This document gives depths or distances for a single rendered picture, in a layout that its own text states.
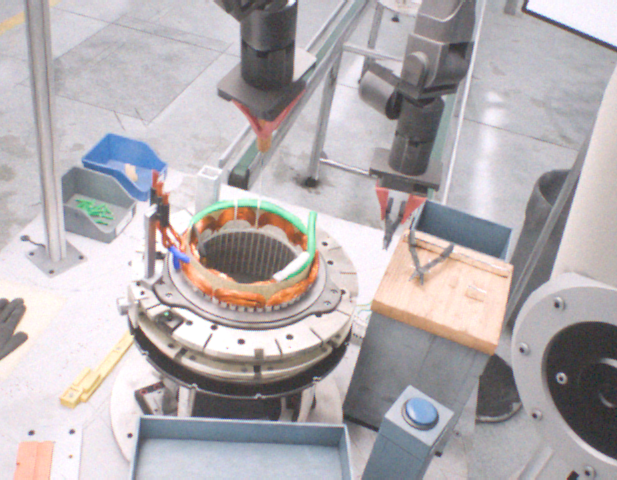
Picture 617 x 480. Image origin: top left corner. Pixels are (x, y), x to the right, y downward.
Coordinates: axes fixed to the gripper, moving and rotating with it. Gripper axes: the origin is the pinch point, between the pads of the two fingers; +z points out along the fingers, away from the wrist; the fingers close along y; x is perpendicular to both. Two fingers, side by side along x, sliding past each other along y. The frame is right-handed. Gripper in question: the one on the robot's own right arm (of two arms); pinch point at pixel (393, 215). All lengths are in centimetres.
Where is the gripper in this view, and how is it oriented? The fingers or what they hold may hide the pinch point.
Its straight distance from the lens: 104.1
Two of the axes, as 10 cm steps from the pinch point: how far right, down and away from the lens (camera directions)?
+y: -9.7, -2.4, 0.9
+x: -2.1, 5.8, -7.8
